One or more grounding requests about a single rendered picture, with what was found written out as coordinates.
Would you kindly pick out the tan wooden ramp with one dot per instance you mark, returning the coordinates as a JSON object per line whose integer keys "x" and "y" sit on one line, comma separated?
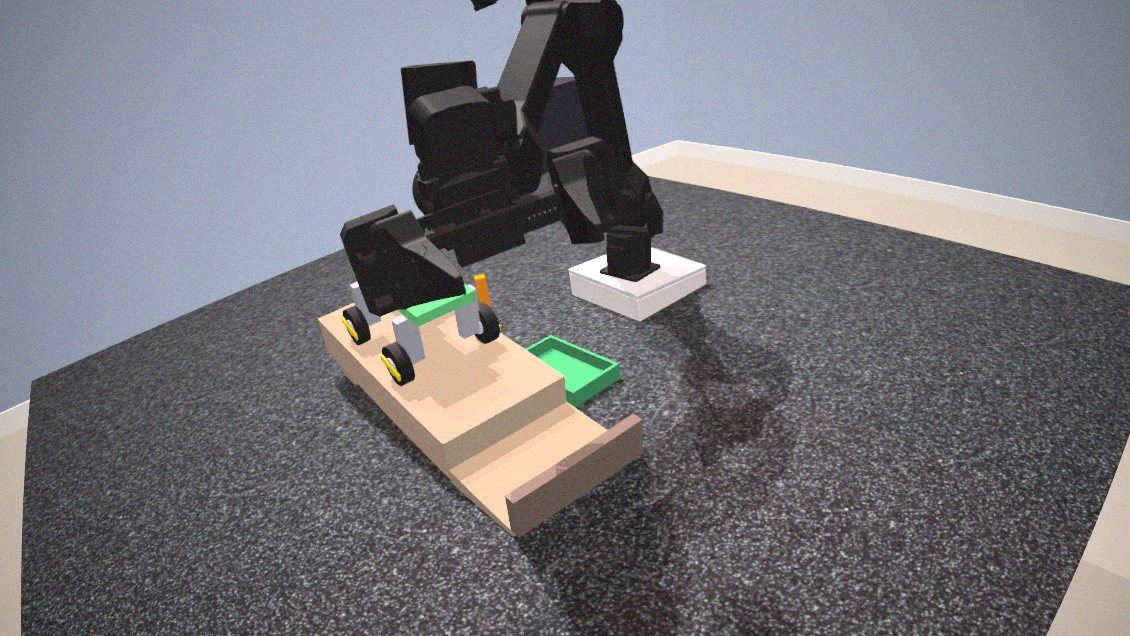
{"x": 493, "y": 417}

